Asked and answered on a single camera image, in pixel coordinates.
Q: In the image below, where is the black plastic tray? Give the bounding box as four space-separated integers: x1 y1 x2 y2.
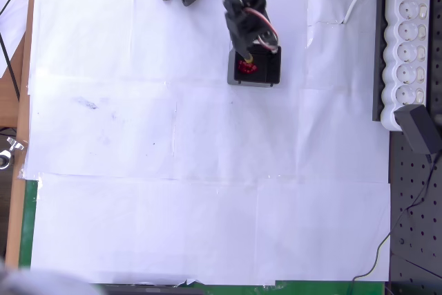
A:
227 41 282 88

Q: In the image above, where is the white power strip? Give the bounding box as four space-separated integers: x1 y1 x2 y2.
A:
379 0 432 133

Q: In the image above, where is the black power adapter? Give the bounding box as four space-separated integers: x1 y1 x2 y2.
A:
393 104 440 155

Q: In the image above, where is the white paper table cover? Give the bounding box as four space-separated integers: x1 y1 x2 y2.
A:
26 0 393 285

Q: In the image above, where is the black pegboard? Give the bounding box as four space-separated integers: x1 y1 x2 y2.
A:
388 131 442 295

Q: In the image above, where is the silver wing-nut clamp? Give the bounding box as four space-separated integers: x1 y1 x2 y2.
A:
6 137 28 153

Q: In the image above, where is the green cutting mat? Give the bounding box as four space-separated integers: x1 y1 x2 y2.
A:
19 179 386 295

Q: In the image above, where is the blurred grey object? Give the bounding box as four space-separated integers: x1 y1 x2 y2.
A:
0 258 101 295

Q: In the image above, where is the red white gripper wire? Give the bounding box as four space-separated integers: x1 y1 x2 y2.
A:
241 6 279 50

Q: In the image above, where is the dark shelf rail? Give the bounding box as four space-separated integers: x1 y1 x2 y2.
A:
371 0 387 123

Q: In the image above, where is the thin dark adapter cable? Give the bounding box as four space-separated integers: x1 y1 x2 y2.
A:
345 153 442 295

